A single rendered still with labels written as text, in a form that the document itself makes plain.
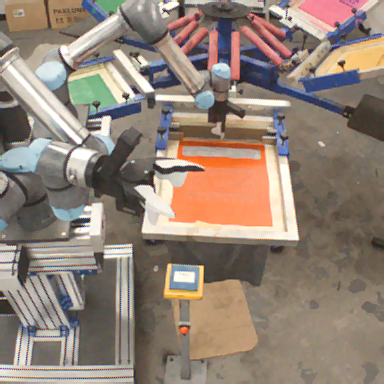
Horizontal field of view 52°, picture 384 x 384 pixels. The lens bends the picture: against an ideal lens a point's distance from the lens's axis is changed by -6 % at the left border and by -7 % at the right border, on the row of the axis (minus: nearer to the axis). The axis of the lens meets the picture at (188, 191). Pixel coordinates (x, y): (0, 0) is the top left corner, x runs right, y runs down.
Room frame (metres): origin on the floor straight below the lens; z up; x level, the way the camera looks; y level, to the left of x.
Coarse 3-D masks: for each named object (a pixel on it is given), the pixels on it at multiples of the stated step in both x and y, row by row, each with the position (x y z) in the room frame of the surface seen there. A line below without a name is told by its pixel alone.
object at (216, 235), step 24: (192, 120) 1.74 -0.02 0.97; (240, 120) 1.72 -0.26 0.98; (264, 120) 1.72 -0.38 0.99; (288, 168) 1.36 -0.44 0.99; (288, 192) 1.21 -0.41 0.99; (288, 216) 1.08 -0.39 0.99; (192, 240) 0.99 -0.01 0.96; (216, 240) 0.98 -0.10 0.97; (240, 240) 0.98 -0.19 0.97; (264, 240) 0.97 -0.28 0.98; (288, 240) 0.97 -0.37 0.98
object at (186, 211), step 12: (180, 144) 1.57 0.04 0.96; (192, 144) 1.57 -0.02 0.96; (204, 144) 1.57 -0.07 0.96; (216, 144) 1.57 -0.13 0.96; (180, 156) 1.48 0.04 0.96; (192, 156) 1.48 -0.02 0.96; (180, 192) 1.25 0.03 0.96; (180, 204) 1.18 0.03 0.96; (192, 204) 1.18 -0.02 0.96; (204, 204) 1.18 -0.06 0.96; (216, 204) 1.18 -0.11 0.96; (180, 216) 1.11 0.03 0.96; (192, 216) 1.11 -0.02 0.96; (204, 216) 1.11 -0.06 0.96; (216, 216) 1.11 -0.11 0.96
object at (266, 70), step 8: (232, 32) 2.73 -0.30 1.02; (184, 40) 2.59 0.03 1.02; (264, 40) 2.57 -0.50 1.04; (200, 48) 2.49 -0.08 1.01; (240, 48) 2.48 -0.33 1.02; (248, 48) 2.48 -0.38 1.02; (256, 48) 2.50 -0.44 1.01; (272, 48) 2.50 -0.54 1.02; (192, 56) 2.35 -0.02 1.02; (200, 56) 2.36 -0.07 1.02; (208, 56) 2.35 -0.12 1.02; (240, 56) 2.36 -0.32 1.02; (264, 56) 2.55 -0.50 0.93; (200, 64) 2.33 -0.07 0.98; (248, 64) 2.29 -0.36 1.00; (256, 64) 2.27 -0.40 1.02; (264, 64) 2.27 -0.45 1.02; (272, 64) 2.23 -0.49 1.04; (168, 72) 2.21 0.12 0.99; (256, 72) 2.26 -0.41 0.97; (264, 72) 2.18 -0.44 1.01; (272, 72) 2.19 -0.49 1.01; (264, 80) 2.18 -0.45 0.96; (272, 80) 2.20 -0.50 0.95
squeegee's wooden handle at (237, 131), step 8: (184, 128) 1.58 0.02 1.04; (192, 128) 1.58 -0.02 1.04; (200, 128) 1.57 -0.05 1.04; (208, 128) 1.57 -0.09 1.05; (224, 128) 1.57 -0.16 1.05; (232, 128) 1.56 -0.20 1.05; (240, 128) 1.56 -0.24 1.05; (248, 128) 1.56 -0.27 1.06; (256, 128) 1.56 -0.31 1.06; (264, 128) 1.56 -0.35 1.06; (184, 136) 1.58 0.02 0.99; (192, 136) 1.58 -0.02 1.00; (200, 136) 1.57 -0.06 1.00; (208, 136) 1.57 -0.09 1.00; (216, 136) 1.57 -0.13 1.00; (224, 136) 1.57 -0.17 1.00; (232, 136) 1.56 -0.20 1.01; (240, 136) 1.56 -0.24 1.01; (248, 136) 1.56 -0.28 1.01; (256, 136) 1.56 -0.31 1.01
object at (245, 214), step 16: (224, 144) 1.57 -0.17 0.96; (240, 144) 1.57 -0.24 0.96; (256, 144) 1.57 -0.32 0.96; (224, 160) 1.45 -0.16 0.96; (240, 160) 1.45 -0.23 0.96; (256, 160) 1.45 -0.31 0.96; (256, 176) 1.35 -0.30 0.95; (224, 208) 1.16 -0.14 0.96; (240, 208) 1.16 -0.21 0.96; (256, 208) 1.16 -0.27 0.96; (224, 224) 1.07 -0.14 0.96; (240, 224) 1.07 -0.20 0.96; (256, 224) 1.07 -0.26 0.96; (272, 224) 1.07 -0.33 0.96
